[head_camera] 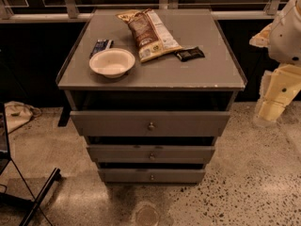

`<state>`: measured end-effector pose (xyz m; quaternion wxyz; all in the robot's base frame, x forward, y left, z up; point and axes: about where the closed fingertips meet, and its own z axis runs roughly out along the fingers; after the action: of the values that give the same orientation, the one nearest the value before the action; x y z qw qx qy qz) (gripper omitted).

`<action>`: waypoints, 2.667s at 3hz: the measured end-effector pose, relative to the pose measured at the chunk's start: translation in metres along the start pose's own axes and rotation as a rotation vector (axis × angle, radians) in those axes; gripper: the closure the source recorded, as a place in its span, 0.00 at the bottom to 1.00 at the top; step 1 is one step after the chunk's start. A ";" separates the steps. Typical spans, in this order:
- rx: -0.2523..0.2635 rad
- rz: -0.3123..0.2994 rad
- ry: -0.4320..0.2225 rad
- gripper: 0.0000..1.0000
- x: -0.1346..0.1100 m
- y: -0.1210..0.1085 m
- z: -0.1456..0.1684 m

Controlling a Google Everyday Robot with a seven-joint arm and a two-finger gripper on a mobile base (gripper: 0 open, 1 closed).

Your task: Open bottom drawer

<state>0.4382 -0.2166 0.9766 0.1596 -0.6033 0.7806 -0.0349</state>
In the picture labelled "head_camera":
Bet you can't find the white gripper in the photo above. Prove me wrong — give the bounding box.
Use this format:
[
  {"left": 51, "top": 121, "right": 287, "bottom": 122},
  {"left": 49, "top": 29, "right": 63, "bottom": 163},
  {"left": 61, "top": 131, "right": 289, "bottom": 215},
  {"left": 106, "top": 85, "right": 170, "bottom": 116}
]
[{"left": 253, "top": 63, "right": 301, "bottom": 126}]

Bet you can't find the grey bottom drawer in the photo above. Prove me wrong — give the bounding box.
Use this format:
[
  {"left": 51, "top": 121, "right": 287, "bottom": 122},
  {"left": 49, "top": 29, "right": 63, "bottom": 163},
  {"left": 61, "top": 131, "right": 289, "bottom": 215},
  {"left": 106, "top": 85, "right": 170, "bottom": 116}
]
[{"left": 99, "top": 169, "right": 205, "bottom": 184}]

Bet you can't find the grey drawer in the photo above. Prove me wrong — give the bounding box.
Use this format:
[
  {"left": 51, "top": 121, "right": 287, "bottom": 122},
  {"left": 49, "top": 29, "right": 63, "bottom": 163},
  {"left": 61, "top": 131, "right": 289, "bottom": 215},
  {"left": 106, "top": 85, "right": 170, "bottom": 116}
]
[
  {"left": 99, "top": 169, "right": 205, "bottom": 184},
  {"left": 87, "top": 145, "right": 215, "bottom": 164},
  {"left": 71, "top": 110, "right": 230, "bottom": 137}
]

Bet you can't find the grey drawer cabinet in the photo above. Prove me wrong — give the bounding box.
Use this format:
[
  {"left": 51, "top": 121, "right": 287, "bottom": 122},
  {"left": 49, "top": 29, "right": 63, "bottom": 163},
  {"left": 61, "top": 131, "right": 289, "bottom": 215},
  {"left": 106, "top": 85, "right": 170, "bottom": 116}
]
[{"left": 56, "top": 9, "right": 246, "bottom": 171}]

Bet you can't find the grey middle drawer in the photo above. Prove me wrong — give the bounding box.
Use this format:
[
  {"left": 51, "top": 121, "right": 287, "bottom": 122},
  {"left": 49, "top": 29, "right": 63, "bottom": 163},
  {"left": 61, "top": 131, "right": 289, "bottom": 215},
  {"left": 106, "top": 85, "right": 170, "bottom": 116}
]
[{"left": 87, "top": 145, "right": 215, "bottom": 164}]

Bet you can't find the grey top drawer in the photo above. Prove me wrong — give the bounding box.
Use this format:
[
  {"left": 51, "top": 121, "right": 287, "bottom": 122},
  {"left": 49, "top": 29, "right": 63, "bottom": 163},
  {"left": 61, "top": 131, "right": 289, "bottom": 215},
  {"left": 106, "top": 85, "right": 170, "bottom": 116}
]
[{"left": 71, "top": 110, "right": 230, "bottom": 137}]

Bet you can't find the black snack packet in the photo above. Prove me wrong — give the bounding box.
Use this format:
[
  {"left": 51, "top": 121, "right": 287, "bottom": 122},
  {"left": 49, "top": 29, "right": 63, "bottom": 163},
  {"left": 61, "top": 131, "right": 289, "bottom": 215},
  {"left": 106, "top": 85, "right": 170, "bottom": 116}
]
[{"left": 174, "top": 46, "right": 205, "bottom": 62}]

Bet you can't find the brown chip bag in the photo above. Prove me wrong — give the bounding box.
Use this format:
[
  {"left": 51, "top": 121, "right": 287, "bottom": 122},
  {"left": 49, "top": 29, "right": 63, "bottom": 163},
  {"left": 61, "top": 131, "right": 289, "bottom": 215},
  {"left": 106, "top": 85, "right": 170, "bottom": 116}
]
[{"left": 117, "top": 8, "right": 182, "bottom": 62}]

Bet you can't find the white paper bowl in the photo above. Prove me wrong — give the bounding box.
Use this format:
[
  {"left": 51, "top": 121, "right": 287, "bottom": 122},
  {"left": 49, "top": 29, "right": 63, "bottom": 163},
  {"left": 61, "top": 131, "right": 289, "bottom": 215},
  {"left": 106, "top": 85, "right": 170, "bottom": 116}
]
[{"left": 89, "top": 48, "right": 135, "bottom": 78}]

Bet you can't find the blue snack bar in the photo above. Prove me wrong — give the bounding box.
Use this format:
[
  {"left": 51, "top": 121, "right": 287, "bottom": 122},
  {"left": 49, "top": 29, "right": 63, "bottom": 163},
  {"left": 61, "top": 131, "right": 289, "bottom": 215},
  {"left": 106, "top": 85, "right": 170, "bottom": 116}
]
[{"left": 89, "top": 39, "right": 114, "bottom": 57}]

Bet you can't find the metal window railing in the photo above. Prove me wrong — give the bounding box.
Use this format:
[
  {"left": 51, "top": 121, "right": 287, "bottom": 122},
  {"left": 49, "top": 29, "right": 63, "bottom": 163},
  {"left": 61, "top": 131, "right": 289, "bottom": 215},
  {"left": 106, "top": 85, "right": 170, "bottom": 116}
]
[{"left": 0, "top": 0, "right": 301, "bottom": 24}]

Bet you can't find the beige cloth bag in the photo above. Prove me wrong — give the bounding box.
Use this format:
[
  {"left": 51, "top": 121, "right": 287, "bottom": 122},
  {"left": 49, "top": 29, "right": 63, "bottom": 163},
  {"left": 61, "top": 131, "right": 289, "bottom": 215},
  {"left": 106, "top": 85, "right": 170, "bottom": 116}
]
[{"left": 5, "top": 101, "right": 41, "bottom": 133}]

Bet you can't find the black folding stand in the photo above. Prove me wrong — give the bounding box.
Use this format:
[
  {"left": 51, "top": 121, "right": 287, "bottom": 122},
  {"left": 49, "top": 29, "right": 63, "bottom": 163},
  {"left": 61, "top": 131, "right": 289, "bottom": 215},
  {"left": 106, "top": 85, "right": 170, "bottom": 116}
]
[{"left": 0, "top": 102, "right": 62, "bottom": 226}]

